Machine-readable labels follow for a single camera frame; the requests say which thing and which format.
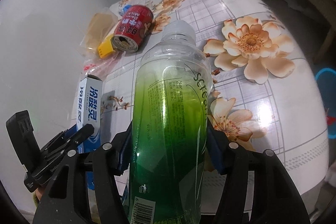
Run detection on clear plastic bag red print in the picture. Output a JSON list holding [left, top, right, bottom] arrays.
[[81, 53, 118, 80]]

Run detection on red milk can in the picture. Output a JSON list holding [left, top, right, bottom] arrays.
[[112, 5, 154, 53]]

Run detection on blue white toothpaste box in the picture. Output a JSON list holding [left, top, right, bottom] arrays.
[[76, 75, 102, 153]]

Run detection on left hand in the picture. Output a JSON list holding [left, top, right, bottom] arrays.
[[34, 187, 45, 203]]

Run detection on yellow small box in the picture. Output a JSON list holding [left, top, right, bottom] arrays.
[[97, 34, 115, 59]]

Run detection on blue wrapper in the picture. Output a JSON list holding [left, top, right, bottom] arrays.
[[118, 5, 131, 16]]

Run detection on blue plastic trash basket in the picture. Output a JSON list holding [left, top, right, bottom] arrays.
[[315, 68, 336, 139]]

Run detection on floral tablecloth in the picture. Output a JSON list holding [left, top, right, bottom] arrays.
[[101, 0, 329, 193]]

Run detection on green plastic drink bottle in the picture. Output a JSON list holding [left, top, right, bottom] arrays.
[[129, 20, 212, 223]]

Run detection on brown paper bag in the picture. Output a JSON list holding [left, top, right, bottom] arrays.
[[79, 11, 118, 57]]

